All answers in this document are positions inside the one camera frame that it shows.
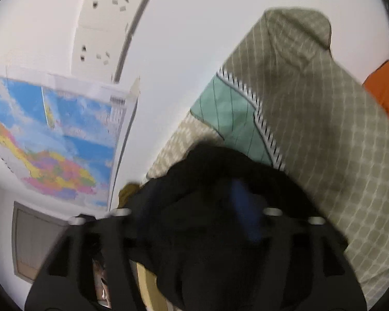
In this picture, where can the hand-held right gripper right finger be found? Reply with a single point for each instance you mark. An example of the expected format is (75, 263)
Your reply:
(243, 210)

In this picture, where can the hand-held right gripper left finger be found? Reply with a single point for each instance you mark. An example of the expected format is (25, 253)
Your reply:
(113, 243)

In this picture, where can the black garment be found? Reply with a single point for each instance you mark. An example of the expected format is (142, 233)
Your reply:
(197, 233)

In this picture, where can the olive garment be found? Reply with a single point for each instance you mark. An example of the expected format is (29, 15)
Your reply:
(129, 196)

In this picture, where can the grey wooden door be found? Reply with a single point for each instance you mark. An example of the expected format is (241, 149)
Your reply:
(35, 233)

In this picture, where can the patchwork patterned bed cover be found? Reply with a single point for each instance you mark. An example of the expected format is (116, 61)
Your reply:
(311, 120)

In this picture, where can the orange cloth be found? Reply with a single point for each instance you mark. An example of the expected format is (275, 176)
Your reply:
(387, 87)

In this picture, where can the colourful wall map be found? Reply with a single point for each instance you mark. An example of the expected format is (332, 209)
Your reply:
(68, 136)

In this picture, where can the white wall socket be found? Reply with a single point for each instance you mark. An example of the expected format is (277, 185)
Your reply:
(113, 3)
(94, 55)

